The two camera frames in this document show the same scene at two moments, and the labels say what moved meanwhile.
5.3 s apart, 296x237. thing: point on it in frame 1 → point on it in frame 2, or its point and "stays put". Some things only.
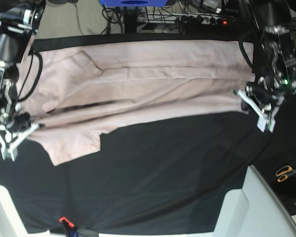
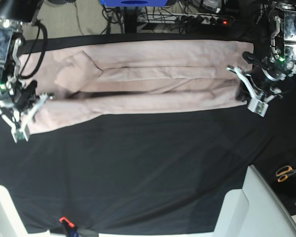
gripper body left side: (18, 122) → (23, 97)
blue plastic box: (133, 3) stays put
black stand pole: (130, 19) stays put
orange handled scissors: (283, 173) stays put
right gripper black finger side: (245, 107) → (242, 94)
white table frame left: (5, 220) stays put
